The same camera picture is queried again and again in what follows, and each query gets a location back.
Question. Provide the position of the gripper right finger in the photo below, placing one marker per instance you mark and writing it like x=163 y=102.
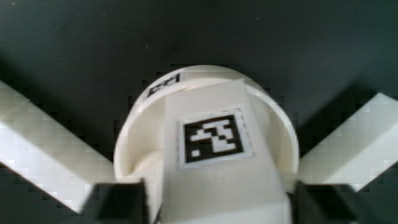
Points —
x=327 y=204

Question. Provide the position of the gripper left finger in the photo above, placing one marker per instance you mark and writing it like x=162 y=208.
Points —
x=115 y=205

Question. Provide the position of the white stool leg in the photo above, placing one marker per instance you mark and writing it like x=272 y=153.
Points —
x=222 y=187

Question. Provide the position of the white round stool seat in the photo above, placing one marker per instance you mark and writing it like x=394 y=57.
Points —
x=144 y=125

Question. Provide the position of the white U-shaped wall fence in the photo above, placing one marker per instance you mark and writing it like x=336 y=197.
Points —
x=62 y=166

